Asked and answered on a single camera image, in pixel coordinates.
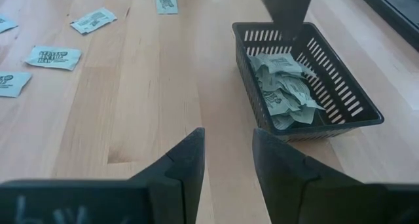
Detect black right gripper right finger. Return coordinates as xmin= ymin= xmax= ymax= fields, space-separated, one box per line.
xmin=252 ymin=128 xmax=419 ymax=224

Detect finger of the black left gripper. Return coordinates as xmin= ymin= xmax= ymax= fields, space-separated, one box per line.
xmin=285 ymin=0 xmax=317 ymax=41
xmin=255 ymin=0 xmax=288 ymax=41

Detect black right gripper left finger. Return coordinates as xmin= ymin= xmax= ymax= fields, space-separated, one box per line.
xmin=0 ymin=128 xmax=206 ymax=224

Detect green stevia sweetener packet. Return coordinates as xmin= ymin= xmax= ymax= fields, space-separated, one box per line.
xmin=270 ymin=114 xmax=295 ymax=131
xmin=69 ymin=7 xmax=118 ymax=35
xmin=289 ymin=105 xmax=317 ymax=125
xmin=248 ymin=52 xmax=304 ymax=75
xmin=25 ymin=45 xmax=82 ymax=71
xmin=284 ymin=73 xmax=325 ymax=111
xmin=155 ymin=0 xmax=179 ymax=15
xmin=261 ymin=89 xmax=301 ymax=117
xmin=0 ymin=16 xmax=19 ymax=34
xmin=255 ymin=66 xmax=295 ymax=94
xmin=0 ymin=71 xmax=33 ymax=98

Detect black slotted plastic basket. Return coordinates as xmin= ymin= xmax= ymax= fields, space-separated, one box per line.
xmin=231 ymin=22 xmax=385 ymax=143

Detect black table edge rail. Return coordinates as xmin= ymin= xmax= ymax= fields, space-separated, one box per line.
xmin=350 ymin=0 xmax=419 ymax=53

